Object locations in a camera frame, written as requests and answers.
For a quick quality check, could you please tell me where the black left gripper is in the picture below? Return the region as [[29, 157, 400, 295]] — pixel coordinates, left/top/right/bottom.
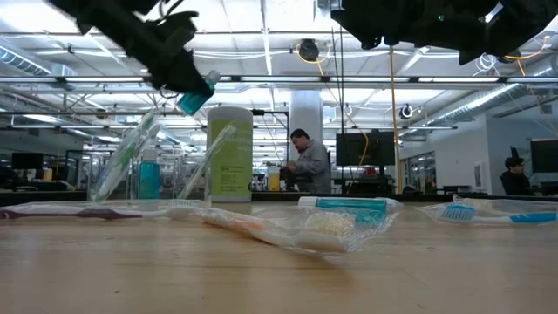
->
[[126, 10, 214, 98]]

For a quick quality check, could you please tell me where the person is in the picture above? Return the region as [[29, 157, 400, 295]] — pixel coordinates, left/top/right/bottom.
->
[[499, 147, 534, 196], [285, 127, 332, 195]]

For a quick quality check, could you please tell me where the black computer monitor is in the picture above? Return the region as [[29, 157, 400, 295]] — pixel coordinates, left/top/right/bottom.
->
[[529, 138, 558, 174], [10, 152, 44, 171], [334, 130, 397, 167]]

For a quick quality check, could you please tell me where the clear acrylic organizer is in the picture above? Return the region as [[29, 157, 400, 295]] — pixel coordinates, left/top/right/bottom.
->
[[86, 147, 213, 204]]

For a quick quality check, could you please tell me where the blue toothbrush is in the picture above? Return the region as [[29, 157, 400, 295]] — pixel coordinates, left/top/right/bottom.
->
[[420, 201, 558, 227]]

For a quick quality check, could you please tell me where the black aluminium table frame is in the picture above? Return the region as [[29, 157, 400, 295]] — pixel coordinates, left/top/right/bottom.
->
[[0, 190, 558, 207]]

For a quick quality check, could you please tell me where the green disinfecting wipes canister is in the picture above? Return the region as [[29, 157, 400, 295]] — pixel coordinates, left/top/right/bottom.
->
[[206, 106, 255, 204]]

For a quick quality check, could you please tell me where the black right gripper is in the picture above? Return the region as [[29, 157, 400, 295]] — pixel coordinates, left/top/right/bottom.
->
[[330, 0, 437, 50]]

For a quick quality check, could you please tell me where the purple toothbrush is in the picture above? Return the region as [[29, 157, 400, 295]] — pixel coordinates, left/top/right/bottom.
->
[[0, 199, 206, 222]]

